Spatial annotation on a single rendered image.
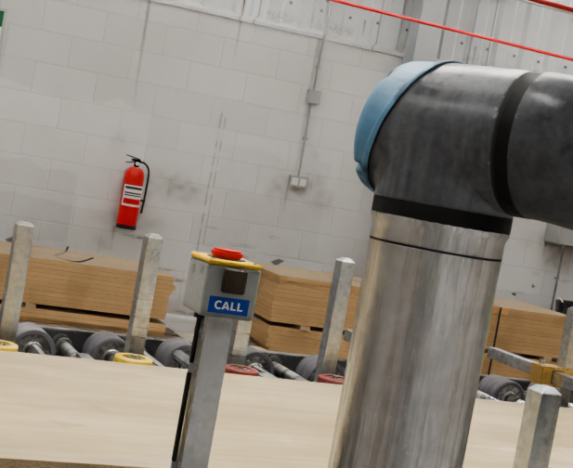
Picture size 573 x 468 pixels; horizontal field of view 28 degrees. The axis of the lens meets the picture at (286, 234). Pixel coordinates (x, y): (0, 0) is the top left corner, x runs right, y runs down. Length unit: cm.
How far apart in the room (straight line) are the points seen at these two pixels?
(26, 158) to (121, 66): 96
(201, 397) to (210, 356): 5
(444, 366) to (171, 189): 793
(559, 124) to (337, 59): 835
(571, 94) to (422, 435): 29
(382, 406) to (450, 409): 5
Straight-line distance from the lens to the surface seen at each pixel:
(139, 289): 254
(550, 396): 169
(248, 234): 902
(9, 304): 249
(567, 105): 89
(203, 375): 144
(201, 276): 142
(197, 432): 146
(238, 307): 142
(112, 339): 295
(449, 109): 92
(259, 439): 193
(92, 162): 868
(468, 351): 94
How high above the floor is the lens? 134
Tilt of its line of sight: 3 degrees down
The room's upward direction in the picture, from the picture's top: 10 degrees clockwise
